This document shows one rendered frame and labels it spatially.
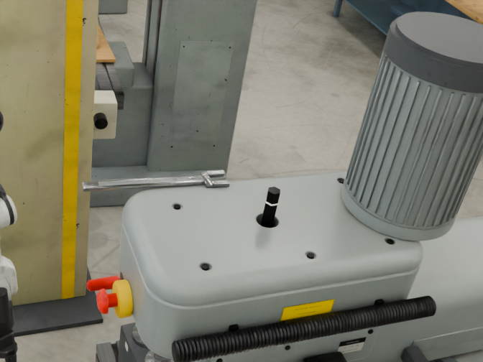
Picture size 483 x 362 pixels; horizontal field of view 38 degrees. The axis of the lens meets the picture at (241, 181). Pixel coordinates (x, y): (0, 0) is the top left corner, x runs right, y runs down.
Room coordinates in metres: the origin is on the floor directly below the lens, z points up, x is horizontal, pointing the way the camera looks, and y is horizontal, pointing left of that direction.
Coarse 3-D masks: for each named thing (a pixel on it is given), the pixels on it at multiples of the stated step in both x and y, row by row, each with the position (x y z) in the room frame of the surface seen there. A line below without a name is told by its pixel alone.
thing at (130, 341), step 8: (128, 328) 1.31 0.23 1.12; (136, 328) 1.31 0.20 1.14; (120, 336) 1.31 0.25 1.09; (128, 336) 1.28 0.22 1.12; (136, 336) 1.28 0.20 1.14; (120, 344) 1.31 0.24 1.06; (128, 344) 1.26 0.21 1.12; (136, 344) 1.26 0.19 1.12; (144, 344) 1.26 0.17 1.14; (120, 352) 1.30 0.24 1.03; (128, 352) 1.26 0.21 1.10; (136, 352) 1.24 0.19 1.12; (144, 352) 1.24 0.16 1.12; (152, 352) 1.24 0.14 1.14; (120, 360) 1.30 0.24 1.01; (128, 360) 1.25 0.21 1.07; (136, 360) 1.21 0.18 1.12; (144, 360) 1.20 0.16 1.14; (152, 360) 1.21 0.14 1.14
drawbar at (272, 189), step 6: (270, 192) 0.89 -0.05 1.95; (276, 192) 0.89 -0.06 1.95; (270, 198) 0.89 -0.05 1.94; (276, 198) 0.89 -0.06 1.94; (264, 204) 0.90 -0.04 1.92; (264, 210) 0.89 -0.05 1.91; (270, 210) 0.89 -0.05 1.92; (264, 216) 0.89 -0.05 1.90; (270, 216) 0.89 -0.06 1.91; (264, 222) 0.89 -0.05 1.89; (270, 222) 0.89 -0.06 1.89
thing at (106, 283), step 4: (112, 276) 0.89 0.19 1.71; (116, 276) 0.89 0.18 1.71; (88, 280) 0.87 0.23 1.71; (92, 280) 0.87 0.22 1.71; (96, 280) 0.87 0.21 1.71; (100, 280) 0.87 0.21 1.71; (104, 280) 0.88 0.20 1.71; (108, 280) 0.88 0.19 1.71; (112, 280) 0.88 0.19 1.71; (88, 284) 0.86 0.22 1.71; (92, 284) 0.86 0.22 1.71; (96, 284) 0.87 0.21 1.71; (100, 284) 0.87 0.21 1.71; (104, 284) 0.87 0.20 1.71; (108, 284) 0.87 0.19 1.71; (112, 284) 0.87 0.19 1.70; (88, 288) 0.86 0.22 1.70; (92, 288) 0.86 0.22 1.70; (96, 288) 0.86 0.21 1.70; (100, 288) 0.87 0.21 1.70; (104, 288) 0.87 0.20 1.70; (108, 288) 0.87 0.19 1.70
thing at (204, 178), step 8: (184, 176) 0.97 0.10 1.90; (192, 176) 0.97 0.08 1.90; (200, 176) 0.97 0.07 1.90; (208, 176) 0.98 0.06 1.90; (216, 176) 0.99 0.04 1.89; (88, 184) 0.89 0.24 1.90; (96, 184) 0.90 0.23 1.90; (104, 184) 0.90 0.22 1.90; (112, 184) 0.90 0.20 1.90; (120, 184) 0.91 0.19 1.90; (128, 184) 0.91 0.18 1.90; (136, 184) 0.92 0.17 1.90; (144, 184) 0.92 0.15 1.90; (152, 184) 0.93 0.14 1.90; (160, 184) 0.93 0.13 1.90; (168, 184) 0.94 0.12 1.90; (176, 184) 0.94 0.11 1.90; (184, 184) 0.95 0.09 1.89; (192, 184) 0.95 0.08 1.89; (200, 184) 0.96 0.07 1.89; (208, 184) 0.96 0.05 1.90; (216, 184) 0.96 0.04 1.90; (224, 184) 0.97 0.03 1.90
